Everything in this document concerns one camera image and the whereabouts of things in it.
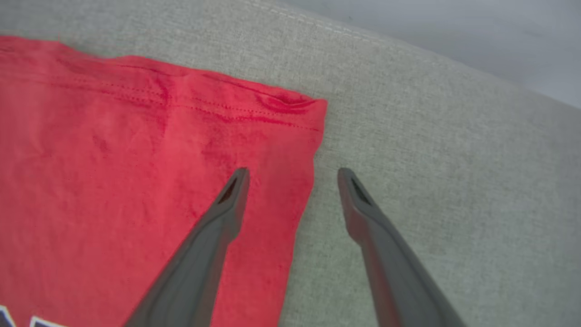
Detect grey fabric sofa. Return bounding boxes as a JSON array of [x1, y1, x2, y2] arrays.
[[0, 0, 581, 327]]

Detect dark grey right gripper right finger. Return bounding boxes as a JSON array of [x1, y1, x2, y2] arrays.
[[338, 168, 466, 327]]

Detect red and white basketball jersey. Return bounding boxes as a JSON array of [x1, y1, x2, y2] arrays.
[[0, 35, 328, 327]]

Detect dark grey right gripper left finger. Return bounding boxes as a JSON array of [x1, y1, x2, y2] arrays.
[[123, 168, 251, 327]]

